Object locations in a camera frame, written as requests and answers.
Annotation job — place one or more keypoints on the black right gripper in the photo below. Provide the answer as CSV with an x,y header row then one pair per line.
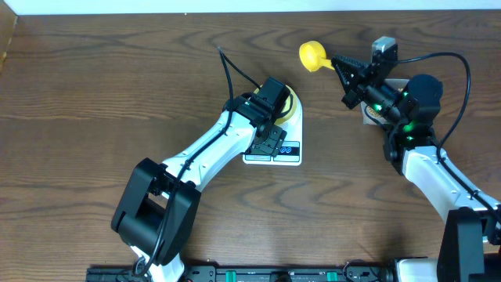
x,y
354,89

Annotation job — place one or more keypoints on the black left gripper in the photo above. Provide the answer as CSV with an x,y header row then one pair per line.
x,y
274,146

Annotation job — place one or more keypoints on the yellow plastic scoop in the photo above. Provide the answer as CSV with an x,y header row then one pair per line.
x,y
313,56

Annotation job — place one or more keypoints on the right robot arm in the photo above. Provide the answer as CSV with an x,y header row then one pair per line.
x,y
472,218

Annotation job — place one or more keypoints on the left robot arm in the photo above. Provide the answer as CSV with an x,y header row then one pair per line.
x,y
158,207

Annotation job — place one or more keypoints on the white digital kitchen scale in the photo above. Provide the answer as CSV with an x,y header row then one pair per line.
x,y
290,153

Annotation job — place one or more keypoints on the clear plastic soybean container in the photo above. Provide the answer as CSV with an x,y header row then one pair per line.
x,y
370,114

